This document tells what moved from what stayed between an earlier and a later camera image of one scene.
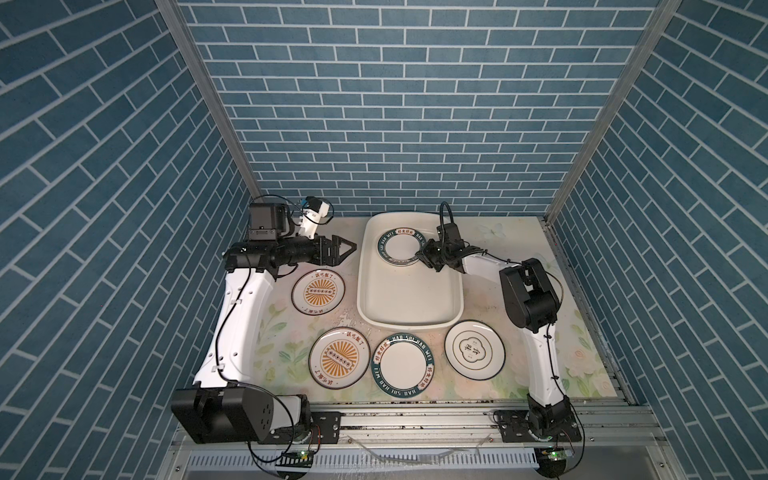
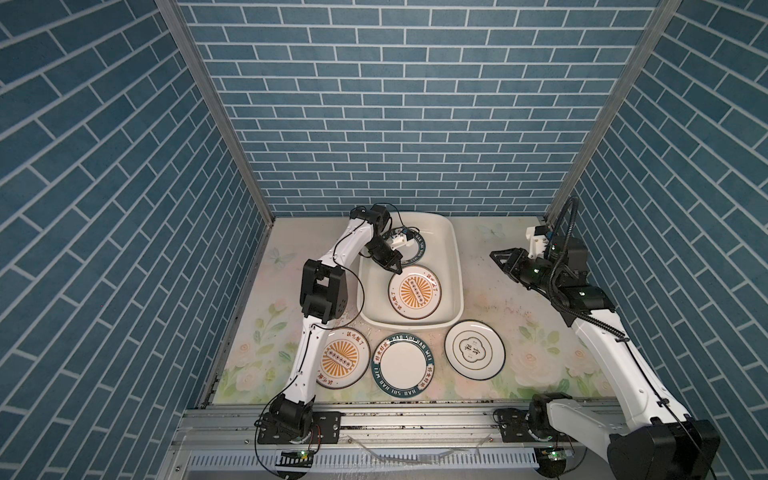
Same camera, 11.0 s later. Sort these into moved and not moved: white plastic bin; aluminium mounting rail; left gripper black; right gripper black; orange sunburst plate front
Moved: left gripper black; right gripper black
Not moved: aluminium mounting rail; white plastic bin; orange sunburst plate front
